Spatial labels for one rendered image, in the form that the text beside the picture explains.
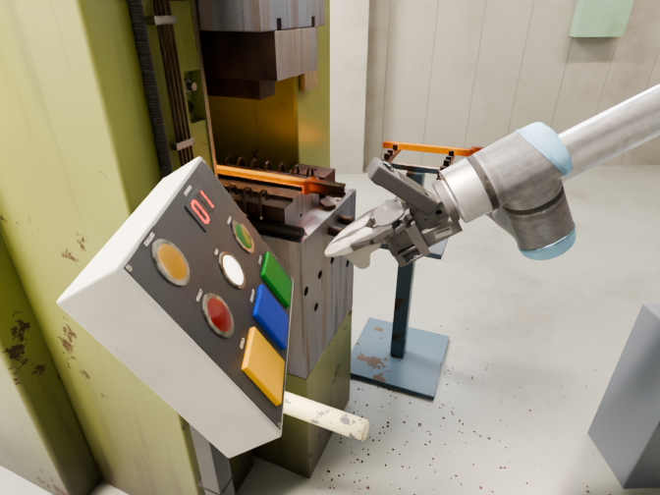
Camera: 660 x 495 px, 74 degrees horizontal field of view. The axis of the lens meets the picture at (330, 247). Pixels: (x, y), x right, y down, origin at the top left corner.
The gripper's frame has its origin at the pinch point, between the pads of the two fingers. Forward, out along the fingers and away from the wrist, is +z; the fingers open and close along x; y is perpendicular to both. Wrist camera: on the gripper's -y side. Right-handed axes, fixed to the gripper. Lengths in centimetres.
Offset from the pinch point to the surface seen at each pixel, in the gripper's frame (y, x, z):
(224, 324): -7.7, -20.7, 10.6
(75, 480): 44, 25, 116
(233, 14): -37.0, 33.4, -1.2
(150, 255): -19.6, -21.8, 11.0
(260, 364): -0.6, -21.3, 10.3
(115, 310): -18.0, -26.9, 14.7
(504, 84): 110, 350, -130
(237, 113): -17, 82, 22
